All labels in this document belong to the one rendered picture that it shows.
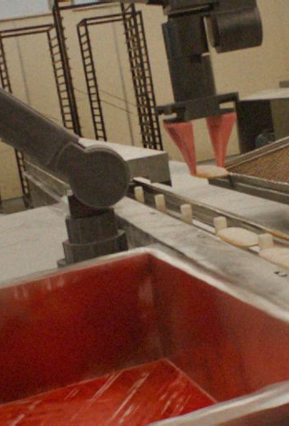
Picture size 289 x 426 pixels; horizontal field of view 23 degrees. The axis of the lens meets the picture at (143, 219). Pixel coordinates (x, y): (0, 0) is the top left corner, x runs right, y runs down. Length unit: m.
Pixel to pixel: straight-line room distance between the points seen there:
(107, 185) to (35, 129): 0.12
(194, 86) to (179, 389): 0.47
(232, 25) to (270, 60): 7.84
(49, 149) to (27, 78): 7.05
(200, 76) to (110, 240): 0.24
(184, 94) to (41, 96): 7.06
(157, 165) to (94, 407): 0.91
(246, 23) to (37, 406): 0.57
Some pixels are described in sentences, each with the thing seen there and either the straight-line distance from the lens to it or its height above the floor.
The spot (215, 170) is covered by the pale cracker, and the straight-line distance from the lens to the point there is 0.92.
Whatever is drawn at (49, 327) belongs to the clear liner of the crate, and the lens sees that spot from 0.58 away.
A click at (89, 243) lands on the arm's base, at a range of 0.92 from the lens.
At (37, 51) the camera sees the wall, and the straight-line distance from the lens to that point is 7.98.
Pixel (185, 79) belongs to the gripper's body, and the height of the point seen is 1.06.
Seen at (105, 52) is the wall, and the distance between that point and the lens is 8.11.
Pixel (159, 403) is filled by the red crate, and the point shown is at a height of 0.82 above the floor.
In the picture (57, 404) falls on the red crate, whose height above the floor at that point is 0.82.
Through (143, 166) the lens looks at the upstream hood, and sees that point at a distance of 1.40.
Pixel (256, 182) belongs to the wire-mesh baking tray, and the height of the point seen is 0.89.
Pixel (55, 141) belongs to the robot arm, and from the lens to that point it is 0.91.
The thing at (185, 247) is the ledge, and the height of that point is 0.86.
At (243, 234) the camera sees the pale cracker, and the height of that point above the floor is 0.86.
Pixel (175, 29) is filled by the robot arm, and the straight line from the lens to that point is 0.92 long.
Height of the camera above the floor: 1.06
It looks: 11 degrees down
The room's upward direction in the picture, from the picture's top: 9 degrees counter-clockwise
